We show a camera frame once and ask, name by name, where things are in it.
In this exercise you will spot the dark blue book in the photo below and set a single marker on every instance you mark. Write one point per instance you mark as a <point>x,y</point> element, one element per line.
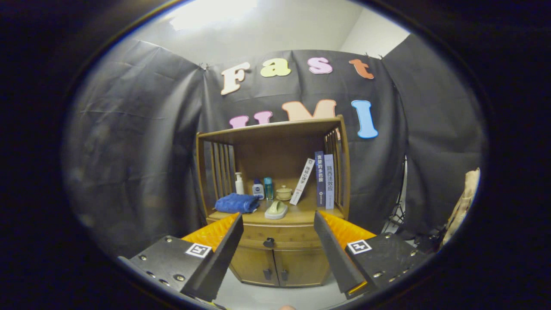
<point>320,181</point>

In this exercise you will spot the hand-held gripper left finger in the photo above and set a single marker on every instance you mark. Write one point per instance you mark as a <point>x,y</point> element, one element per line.
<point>219,262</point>

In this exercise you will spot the white bottle with blue cap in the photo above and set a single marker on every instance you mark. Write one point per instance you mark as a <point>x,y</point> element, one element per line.
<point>258,190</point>

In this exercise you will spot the white book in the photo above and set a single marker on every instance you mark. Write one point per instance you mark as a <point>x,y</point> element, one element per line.
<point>302,181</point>

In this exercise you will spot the wooden cabinet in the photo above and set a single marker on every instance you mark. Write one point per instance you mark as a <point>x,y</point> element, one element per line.
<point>275,155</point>

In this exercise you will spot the black light stand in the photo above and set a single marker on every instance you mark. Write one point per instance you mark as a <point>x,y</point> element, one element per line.
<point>398,215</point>

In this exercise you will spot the beige bag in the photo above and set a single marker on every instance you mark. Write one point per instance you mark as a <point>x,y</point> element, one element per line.
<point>462,202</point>

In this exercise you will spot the blue towel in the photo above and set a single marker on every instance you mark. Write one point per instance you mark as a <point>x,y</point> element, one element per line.
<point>236,203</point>

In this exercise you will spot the wooden drawer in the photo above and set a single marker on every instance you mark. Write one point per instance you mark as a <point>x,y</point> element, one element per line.
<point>292,236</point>

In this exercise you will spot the light purple book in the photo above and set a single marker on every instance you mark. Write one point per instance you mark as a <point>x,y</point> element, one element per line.
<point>329,183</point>

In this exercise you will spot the pale green soap dish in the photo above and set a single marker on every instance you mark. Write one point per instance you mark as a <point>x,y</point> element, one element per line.
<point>276,210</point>

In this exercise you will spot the beige lidded teacup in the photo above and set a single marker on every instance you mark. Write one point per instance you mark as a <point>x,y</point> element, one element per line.
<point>284,193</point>

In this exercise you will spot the white pump bottle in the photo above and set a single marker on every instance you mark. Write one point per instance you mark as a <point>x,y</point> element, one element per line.
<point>239,186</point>

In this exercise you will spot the wooden countertop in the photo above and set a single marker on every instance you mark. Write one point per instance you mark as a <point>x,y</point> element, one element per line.
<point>301,213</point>

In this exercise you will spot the wooden cabinet door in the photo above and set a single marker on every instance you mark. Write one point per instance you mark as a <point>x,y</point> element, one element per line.
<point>249,265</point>
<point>303,267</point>

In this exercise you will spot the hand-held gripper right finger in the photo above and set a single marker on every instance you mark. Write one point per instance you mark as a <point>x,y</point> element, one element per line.
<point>333,254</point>

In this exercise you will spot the clear blue bottle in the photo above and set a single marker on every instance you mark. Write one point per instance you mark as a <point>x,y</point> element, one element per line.
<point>268,189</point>

